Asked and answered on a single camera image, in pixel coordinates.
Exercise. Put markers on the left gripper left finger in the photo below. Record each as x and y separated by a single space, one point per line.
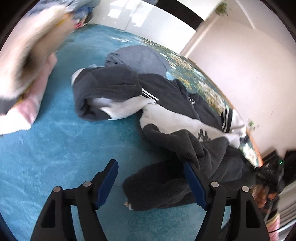
55 221

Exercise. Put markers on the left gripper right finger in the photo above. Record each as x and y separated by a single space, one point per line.
230 214

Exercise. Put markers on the dark grey fleece jacket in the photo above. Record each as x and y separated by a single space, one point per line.
179 122

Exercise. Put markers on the beige folded clothes pile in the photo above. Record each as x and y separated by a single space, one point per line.
27 48

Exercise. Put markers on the person's right hand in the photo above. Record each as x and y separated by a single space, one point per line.
261 196

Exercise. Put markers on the teal floral bed blanket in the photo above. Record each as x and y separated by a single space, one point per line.
60 149

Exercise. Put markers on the pink folded garment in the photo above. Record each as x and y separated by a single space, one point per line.
24 113

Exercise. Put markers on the grey folded fleece garment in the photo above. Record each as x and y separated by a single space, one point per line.
141 59

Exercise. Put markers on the green hanging plant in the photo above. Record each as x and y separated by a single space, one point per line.
222 9

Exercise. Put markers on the white glossy wardrobe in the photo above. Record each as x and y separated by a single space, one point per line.
172 24

